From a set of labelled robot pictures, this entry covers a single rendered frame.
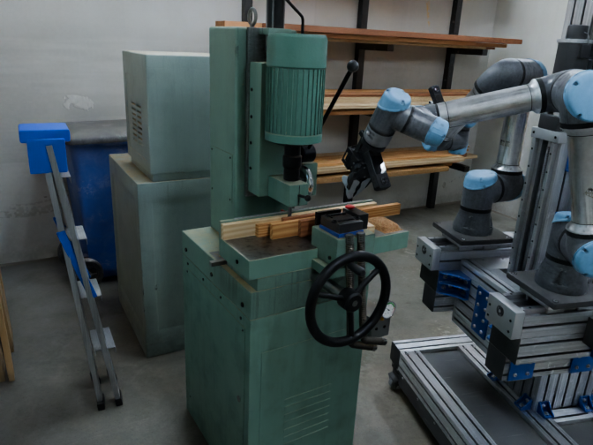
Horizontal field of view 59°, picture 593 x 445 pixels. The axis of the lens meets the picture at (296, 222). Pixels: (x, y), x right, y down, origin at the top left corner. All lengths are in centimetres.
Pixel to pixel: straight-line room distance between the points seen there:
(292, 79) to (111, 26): 235
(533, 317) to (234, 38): 123
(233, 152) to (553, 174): 104
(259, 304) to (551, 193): 101
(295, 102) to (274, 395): 91
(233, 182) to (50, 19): 218
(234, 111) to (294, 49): 33
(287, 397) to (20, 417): 119
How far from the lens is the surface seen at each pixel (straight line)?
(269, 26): 170
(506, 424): 217
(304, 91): 153
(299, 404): 183
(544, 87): 158
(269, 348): 164
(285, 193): 162
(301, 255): 155
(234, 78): 172
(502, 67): 205
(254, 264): 148
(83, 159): 317
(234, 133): 174
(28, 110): 371
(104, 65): 374
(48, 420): 246
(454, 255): 209
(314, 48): 153
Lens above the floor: 148
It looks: 19 degrees down
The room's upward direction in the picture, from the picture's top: 3 degrees clockwise
